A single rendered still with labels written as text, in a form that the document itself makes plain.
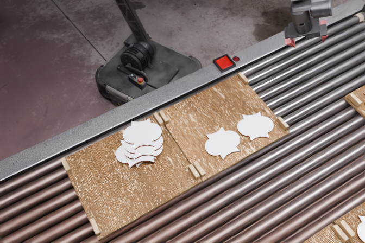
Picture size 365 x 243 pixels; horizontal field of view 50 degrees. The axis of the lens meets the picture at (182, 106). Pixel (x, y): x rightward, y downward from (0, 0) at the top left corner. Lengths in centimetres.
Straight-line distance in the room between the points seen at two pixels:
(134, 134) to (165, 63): 125
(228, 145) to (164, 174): 27
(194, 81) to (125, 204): 62
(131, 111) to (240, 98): 46
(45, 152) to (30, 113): 133
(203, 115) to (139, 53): 104
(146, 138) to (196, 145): 20
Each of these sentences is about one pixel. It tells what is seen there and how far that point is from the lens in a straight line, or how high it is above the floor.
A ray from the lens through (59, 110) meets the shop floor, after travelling 287.
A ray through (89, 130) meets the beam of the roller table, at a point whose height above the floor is 92.
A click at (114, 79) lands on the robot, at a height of 24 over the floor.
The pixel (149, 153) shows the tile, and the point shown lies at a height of 99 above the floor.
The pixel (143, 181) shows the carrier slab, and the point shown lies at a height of 94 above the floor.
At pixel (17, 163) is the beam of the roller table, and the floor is 92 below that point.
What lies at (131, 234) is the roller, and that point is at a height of 92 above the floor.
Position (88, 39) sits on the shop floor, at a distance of 326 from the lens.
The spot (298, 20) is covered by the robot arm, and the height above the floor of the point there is 138.
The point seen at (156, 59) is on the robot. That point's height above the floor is 26.
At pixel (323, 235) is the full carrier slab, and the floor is 94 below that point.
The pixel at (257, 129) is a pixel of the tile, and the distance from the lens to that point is 156.
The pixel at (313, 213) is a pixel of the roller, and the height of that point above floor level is 92.
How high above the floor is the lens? 225
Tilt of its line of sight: 55 degrees down
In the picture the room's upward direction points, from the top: straight up
